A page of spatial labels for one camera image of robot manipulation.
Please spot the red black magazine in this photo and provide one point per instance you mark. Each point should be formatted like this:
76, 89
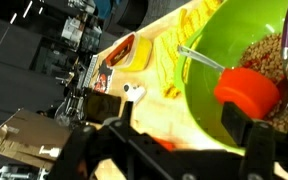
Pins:
96, 77

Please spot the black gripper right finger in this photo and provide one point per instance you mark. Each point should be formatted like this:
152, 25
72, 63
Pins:
264, 146

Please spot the yellow cloth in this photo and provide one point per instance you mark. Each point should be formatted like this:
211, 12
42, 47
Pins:
165, 45

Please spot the white small device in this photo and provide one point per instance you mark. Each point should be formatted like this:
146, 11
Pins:
134, 93

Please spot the large cardboard box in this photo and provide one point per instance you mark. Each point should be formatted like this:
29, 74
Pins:
25, 132

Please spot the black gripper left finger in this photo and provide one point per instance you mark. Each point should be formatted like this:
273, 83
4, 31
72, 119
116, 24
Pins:
137, 156

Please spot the black jar with pump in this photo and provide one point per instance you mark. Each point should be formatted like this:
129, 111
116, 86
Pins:
92, 106

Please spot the green bowl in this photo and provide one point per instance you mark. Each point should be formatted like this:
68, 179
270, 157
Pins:
224, 38

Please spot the yellow container with red lid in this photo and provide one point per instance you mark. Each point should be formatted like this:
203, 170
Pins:
130, 53

